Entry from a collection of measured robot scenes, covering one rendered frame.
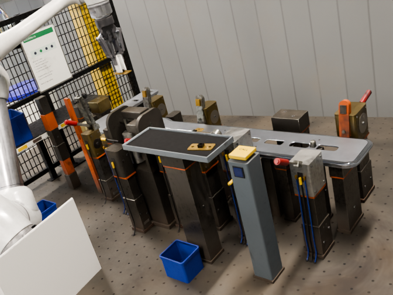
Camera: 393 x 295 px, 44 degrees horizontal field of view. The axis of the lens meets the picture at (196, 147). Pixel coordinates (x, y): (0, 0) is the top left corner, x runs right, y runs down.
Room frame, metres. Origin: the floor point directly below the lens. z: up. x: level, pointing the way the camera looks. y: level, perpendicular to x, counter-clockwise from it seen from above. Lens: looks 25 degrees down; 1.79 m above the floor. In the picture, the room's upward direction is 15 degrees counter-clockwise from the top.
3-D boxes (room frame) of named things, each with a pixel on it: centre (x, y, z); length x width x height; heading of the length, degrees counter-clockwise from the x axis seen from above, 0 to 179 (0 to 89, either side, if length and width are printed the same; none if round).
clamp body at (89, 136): (2.03, 0.45, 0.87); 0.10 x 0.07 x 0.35; 136
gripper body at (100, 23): (2.05, 0.23, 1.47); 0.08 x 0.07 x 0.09; 136
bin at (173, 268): (1.38, 0.15, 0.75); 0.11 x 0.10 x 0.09; 46
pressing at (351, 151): (1.83, -0.03, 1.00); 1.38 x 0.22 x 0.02; 46
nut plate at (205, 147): (1.35, -0.01, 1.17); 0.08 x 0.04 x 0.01; 57
